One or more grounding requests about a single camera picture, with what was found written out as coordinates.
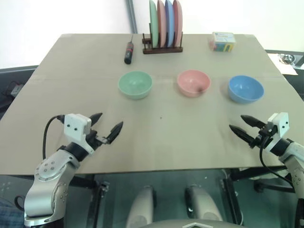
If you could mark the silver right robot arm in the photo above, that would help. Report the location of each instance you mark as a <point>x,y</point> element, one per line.
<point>297,166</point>

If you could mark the black red screwdriver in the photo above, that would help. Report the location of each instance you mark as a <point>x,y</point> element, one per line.
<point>129,51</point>

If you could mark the blue plate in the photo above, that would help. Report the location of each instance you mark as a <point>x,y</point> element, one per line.
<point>169,23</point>

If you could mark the white blue printed box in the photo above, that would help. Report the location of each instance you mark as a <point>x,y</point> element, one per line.
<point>223,41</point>

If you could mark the red bowl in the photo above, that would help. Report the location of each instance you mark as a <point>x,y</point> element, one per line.
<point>193,83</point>

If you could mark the blue bowl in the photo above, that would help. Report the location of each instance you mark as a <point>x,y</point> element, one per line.
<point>245,90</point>

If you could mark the black side table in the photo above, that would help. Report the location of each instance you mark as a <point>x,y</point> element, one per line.
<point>9,104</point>

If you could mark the green bowl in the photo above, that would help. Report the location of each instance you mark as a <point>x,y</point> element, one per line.
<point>135,85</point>

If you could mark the grey robot left leg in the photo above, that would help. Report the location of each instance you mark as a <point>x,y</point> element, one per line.
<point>141,206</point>

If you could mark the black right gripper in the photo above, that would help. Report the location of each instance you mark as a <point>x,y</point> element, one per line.
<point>263,139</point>

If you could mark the green plate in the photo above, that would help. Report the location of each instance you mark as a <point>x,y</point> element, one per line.
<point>153,23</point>

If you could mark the grey metal pole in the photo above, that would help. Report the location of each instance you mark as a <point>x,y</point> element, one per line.
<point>133,16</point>

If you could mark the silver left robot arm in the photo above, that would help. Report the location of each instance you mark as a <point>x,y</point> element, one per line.
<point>52,180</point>

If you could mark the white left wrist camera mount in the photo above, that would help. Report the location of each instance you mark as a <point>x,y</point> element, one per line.
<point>74,127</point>

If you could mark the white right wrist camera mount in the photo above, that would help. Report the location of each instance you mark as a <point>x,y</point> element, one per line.
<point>282,123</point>

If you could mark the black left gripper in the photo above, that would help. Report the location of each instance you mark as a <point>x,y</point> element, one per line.
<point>95,141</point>

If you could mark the black table frame leg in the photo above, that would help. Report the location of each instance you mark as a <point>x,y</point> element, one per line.
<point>231,197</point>
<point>95,204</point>

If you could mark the grey robot right leg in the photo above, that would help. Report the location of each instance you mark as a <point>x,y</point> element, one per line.
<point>202,206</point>

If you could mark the pink plate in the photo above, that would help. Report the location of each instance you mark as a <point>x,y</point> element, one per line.
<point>178,21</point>
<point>161,23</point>

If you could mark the grey robot leg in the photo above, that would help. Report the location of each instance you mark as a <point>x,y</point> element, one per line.
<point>141,206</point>
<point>202,206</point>

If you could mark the black side desk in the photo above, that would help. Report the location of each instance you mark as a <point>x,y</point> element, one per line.
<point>297,85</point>

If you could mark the grey robot torso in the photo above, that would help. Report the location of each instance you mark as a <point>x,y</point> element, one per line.
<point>192,224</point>

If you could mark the dark wooden plate rack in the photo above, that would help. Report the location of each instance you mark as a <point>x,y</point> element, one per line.
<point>164,50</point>

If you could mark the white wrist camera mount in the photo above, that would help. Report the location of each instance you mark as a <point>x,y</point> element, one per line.
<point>282,123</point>
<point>74,127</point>

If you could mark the white paper sheet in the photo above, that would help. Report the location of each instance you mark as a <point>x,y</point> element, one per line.
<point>285,67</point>

